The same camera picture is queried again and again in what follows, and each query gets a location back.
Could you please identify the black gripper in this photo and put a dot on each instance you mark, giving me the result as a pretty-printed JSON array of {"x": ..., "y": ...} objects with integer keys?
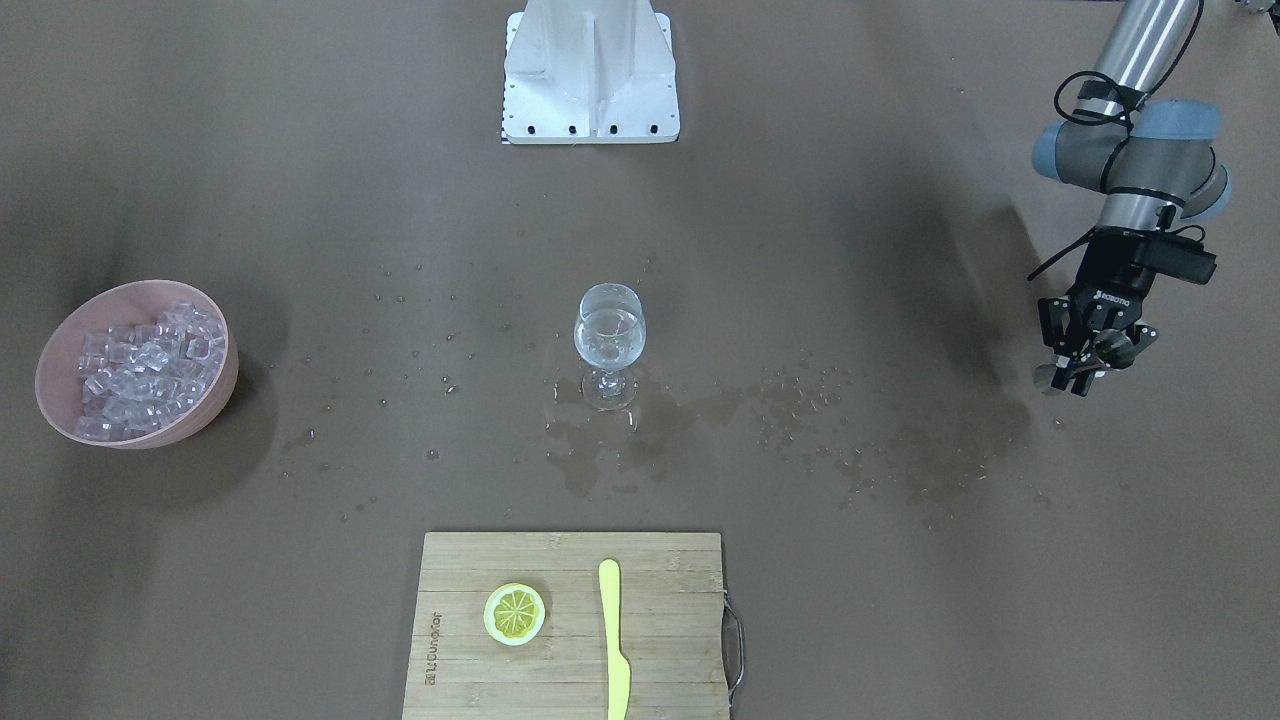
[{"x": 1107, "y": 274}]

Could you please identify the steel cocktail jigger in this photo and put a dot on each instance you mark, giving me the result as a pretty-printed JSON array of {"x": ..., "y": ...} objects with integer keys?
[{"x": 1109, "y": 351}]

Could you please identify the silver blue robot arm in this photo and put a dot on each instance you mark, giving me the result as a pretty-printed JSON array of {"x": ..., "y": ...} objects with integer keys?
[{"x": 1153, "y": 161}]

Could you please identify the clear wine glass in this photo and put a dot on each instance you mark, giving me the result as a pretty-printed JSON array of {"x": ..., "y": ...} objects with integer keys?
[{"x": 609, "y": 335}]

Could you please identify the clear ice cubes pile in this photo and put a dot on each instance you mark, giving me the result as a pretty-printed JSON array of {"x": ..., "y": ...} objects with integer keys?
[{"x": 142, "y": 378}]

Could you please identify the bamboo cutting board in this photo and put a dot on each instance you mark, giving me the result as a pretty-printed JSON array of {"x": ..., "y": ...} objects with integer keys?
[{"x": 674, "y": 606}]

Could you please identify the yellow plastic knife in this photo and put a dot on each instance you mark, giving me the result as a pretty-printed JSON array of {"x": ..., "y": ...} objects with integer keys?
[{"x": 619, "y": 670}]

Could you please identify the yellow lemon half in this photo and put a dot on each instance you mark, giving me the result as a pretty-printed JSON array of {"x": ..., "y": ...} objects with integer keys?
[{"x": 513, "y": 614}]

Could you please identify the pink bowl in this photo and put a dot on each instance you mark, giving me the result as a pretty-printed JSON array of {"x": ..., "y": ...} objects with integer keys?
[{"x": 57, "y": 388}]

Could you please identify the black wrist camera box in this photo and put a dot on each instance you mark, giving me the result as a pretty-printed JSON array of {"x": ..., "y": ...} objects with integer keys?
[{"x": 1175, "y": 257}]

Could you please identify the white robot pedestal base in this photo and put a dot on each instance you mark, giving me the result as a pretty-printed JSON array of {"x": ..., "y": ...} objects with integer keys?
[{"x": 580, "y": 72}]

